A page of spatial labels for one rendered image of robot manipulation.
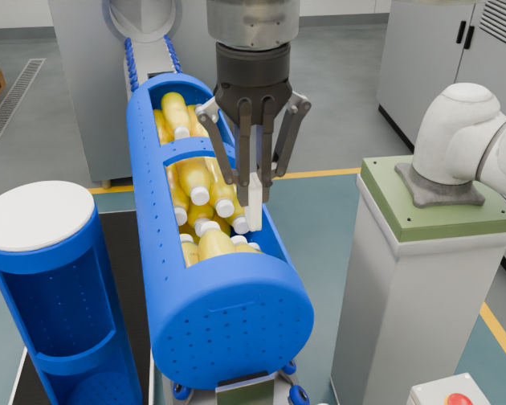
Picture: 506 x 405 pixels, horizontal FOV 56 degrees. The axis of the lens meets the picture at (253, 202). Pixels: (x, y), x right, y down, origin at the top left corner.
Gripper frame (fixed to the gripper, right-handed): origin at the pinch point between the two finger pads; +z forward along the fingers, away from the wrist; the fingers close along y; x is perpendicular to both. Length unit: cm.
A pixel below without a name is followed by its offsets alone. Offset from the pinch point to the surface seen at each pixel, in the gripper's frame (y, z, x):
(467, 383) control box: 30.8, 31.2, -13.3
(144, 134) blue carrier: -11, 22, 62
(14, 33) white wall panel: -132, 132, 544
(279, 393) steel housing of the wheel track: 6.0, 48.5, 2.6
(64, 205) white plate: -34, 38, 60
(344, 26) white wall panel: 244, 139, 497
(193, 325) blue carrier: -8.6, 25.7, 4.2
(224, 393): -5.3, 36.7, -1.9
